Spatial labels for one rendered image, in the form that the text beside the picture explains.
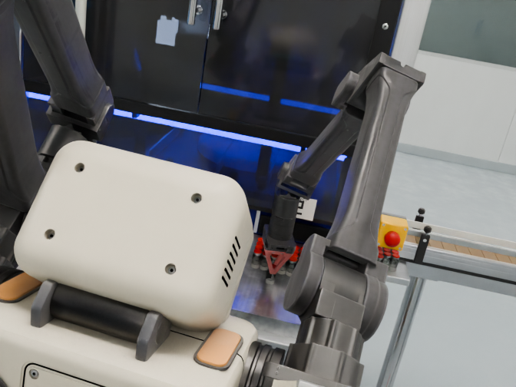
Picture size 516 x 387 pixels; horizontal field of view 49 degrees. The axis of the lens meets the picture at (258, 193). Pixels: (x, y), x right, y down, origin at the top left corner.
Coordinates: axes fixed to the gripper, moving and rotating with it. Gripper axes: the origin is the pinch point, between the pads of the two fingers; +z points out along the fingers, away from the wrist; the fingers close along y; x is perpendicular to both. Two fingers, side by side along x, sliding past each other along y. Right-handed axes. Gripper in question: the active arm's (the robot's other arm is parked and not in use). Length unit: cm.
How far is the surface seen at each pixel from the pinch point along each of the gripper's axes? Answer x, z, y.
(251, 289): 4.9, 3.8, -3.8
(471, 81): -256, 12, 429
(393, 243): -30.8, -7.1, 6.6
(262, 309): 3.2, 3.8, -12.0
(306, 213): -9.4, -8.4, 15.4
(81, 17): 51, -48, 24
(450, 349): -118, 93, 100
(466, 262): -57, 1, 15
